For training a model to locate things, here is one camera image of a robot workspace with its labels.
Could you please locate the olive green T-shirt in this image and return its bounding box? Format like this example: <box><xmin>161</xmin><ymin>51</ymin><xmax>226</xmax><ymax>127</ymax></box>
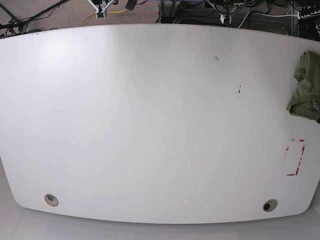
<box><xmin>286</xmin><ymin>51</ymin><xmax>320</xmax><ymax>123</ymax></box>

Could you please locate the red tape rectangle marking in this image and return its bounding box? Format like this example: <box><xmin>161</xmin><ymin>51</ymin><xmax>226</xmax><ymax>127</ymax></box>
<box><xmin>283</xmin><ymin>139</ymin><xmax>306</xmax><ymax>176</ymax></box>

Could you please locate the white power strip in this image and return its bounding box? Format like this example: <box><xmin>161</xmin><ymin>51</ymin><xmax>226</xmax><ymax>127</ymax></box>
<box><xmin>297</xmin><ymin>8</ymin><xmax>320</xmax><ymax>20</ymax></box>

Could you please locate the black tripod stand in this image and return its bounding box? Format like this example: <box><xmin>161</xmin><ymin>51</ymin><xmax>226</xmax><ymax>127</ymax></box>
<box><xmin>0</xmin><ymin>0</ymin><xmax>68</xmax><ymax>39</ymax></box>

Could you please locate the aluminium frame base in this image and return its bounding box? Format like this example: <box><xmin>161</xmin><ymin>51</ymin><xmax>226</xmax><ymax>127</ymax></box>
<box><xmin>155</xmin><ymin>0</ymin><xmax>188</xmax><ymax>24</ymax></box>

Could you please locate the yellow floor cable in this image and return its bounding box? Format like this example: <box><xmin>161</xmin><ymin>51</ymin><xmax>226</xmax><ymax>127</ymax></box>
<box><xmin>80</xmin><ymin>8</ymin><xmax>128</xmax><ymax>27</ymax></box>

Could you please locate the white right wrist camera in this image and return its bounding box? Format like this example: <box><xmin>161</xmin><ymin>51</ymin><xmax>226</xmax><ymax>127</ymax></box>
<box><xmin>87</xmin><ymin>0</ymin><xmax>119</xmax><ymax>19</ymax></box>

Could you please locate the left table cable grommet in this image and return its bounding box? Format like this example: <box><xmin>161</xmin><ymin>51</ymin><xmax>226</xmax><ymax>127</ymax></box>
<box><xmin>44</xmin><ymin>194</ymin><xmax>59</xmax><ymax>207</ymax></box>

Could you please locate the table cable grommet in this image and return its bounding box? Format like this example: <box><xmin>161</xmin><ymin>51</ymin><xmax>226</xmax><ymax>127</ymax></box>
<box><xmin>44</xmin><ymin>194</ymin><xmax>59</xmax><ymax>207</ymax></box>
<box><xmin>262</xmin><ymin>199</ymin><xmax>278</xmax><ymax>212</ymax></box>

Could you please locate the right table cable grommet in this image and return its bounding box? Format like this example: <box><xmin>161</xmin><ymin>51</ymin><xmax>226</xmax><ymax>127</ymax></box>
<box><xmin>262</xmin><ymin>199</ymin><xmax>278</xmax><ymax>212</ymax></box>

